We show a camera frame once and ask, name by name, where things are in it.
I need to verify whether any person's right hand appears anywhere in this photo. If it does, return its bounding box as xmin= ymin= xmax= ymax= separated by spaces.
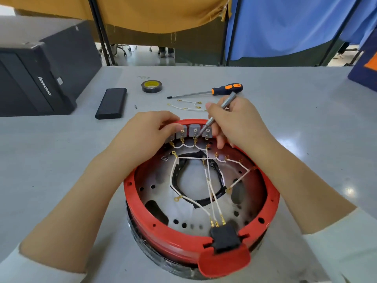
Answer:
xmin=205 ymin=96 xmax=278 ymax=151

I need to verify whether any person's left hand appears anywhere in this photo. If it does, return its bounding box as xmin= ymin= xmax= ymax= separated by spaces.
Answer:
xmin=113 ymin=111 xmax=184 ymax=175

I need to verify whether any silver pen screwdriver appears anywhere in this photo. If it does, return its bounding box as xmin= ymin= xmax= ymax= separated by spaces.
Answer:
xmin=197 ymin=92 xmax=237 ymax=138

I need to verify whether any red rice cooker base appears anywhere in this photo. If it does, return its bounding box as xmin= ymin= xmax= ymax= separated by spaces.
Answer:
xmin=123 ymin=119 xmax=280 ymax=279

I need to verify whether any person's left forearm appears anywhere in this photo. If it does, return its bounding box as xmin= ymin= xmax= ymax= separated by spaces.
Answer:
xmin=19 ymin=144 xmax=139 ymax=274

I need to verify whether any person's right forearm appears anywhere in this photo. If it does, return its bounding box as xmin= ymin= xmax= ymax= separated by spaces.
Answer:
xmin=250 ymin=135 xmax=359 ymax=235

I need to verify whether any black electrical tape roll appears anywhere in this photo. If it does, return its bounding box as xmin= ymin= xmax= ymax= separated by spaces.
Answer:
xmin=141 ymin=80 xmax=163 ymax=93

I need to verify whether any black rectangular power bank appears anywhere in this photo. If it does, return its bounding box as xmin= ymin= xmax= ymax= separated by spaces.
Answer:
xmin=95 ymin=88 xmax=128 ymax=120

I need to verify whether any orange black screwdriver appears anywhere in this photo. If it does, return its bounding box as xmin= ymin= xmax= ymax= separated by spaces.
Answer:
xmin=167 ymin=83 xmax=244 ymax=99

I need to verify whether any yellow fabric curtain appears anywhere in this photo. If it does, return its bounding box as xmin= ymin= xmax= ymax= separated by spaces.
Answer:
xmin=0 ymin=0 xmax=232 ymax=34

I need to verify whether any black power socket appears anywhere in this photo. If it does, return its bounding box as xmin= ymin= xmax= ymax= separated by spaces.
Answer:
xmin=209 ymin=226 xmax=242 ymax=254

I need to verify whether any black computer case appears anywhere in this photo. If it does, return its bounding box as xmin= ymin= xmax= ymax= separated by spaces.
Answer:
xmin=0 ymin=20 xmax=102 ymax=117

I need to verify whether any blue fabric curtain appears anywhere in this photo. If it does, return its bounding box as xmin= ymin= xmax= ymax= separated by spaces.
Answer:
xmin=225 ymin=0 xmax=377 ymax=62

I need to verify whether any navy orange box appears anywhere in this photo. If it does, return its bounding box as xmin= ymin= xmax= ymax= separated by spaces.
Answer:
xmin=348 ymin=29 xmax=377 ymax=92

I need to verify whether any white left sleeve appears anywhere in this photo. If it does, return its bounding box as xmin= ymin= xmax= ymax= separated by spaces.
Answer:
xmin=0 ymin=243 xmax=88 ymax=283

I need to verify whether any white sleeve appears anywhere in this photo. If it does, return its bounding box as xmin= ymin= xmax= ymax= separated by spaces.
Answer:
xmin=300 ymin=207 xmax=377 ymax=283
xmin=0 ymin=243 xmax=88 ymax=283

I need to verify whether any white right sleeve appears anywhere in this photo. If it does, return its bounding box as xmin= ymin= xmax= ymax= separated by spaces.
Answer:
xmin=300 ymin=207 xmax=377 ymax=283

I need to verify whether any long loose white wire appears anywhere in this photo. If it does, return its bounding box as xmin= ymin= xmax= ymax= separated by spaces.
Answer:
xmin=167 ymin=103 xmax=208 ymax=112

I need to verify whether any black rubber ring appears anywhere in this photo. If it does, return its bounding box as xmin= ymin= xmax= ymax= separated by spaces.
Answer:
xmin=170 ymin=154 xmax=225 ymax=208

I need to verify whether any bundle of white wires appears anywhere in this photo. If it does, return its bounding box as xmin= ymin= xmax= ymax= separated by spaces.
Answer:
xmin=169 ymin=138 xmax=258 ymax=227

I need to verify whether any black metal frame pole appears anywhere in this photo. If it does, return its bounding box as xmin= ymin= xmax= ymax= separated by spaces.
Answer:
xmin=87 ymin=0 xmax=118 ymax=66
xmin=219 ymin=0 xmax=242 ymax=67
xmin=319 ymin=0 xmax=372 ymax=67

